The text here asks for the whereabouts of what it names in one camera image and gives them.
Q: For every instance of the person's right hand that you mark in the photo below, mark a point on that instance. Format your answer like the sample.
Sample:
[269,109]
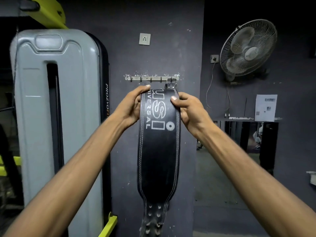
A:
[195,113]

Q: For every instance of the person's left hand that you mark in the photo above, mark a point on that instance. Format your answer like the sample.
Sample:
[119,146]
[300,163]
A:
[128,108]

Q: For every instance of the black USI belt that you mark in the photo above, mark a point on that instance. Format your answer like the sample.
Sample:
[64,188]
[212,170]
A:
[158,157]
[172,86]

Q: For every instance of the metal wall hooks rack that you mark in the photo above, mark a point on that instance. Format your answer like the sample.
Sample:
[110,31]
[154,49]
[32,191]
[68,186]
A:
[148,78]

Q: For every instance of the person's left forearm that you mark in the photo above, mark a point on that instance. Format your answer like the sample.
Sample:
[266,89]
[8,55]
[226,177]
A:
[61,182]

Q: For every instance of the person's right forearm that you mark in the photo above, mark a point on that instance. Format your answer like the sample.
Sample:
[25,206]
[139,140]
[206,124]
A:
[247,175]

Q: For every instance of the grey weight stack cover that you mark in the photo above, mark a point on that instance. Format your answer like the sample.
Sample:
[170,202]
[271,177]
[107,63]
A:
[79,120]

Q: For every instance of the white paper notice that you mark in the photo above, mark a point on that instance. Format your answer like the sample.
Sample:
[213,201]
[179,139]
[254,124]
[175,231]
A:
[266,108]

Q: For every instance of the yellow background machine bars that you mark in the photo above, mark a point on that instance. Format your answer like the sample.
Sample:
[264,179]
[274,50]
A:
[10,161]

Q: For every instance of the white tray stand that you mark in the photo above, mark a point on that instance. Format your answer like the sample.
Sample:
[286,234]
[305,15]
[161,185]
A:
[312,177]

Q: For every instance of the black rubber grip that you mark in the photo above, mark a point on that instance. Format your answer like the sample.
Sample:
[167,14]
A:
[29,5]

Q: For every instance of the fan wall socket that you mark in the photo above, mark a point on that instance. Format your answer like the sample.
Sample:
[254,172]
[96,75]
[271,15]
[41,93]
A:
[214,59]

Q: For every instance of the white wall socket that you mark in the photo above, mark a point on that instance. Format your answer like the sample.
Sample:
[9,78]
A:
[144,39]

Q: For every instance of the dark wall mirror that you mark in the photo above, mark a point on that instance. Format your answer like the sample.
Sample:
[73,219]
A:
[267,145]

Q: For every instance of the white wall fan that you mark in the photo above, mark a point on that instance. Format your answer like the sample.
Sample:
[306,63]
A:
[248,50]

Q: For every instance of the yellow machine top frame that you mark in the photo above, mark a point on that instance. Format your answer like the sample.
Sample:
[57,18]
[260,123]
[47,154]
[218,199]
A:
[49,12]

